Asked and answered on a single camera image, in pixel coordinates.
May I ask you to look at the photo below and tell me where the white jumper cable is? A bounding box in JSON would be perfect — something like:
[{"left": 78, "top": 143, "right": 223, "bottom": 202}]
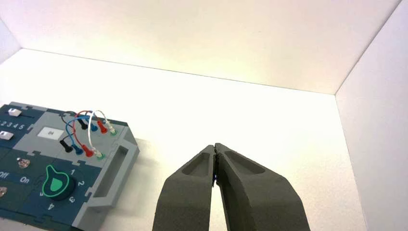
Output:
[{"left": 88, "top": 110, "right": 118, "bottom": 161}]

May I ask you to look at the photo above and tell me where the green rotary knob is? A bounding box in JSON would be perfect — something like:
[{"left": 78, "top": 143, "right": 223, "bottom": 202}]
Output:
[{"left": 41, "top": 164, "right": 77, "bottom": 202}]

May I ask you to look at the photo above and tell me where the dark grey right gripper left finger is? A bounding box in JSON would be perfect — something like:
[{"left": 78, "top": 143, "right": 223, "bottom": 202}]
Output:
[{"left": 152, "top": 145, "right": 216, "bottom": 231}]

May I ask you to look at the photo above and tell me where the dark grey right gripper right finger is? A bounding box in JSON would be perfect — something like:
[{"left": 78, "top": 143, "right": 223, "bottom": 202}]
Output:
[{"left": 214, "top": 142, "right": 311, "bottom": 231}]

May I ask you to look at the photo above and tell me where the blue jumper cable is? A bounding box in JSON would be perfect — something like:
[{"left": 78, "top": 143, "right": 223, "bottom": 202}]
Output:
[{"left": 65, "top": 115, "right": 99, "bottom": 156}]

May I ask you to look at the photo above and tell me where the red jumper cable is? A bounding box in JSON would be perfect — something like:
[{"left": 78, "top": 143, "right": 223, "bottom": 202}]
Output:
[{"left": 72, "top": 110, "right": 108, "bottom": 158}]

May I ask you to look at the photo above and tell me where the black jumper cable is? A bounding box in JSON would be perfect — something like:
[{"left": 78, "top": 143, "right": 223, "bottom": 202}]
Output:
[{"left": 59, "top": 111, "right": 89, "bottom": 153}]

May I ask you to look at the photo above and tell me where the grey and teal task box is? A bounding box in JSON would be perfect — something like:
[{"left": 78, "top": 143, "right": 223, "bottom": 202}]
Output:
[{"left": 0, "top": 102, "right": 140, "bottom": 231}]

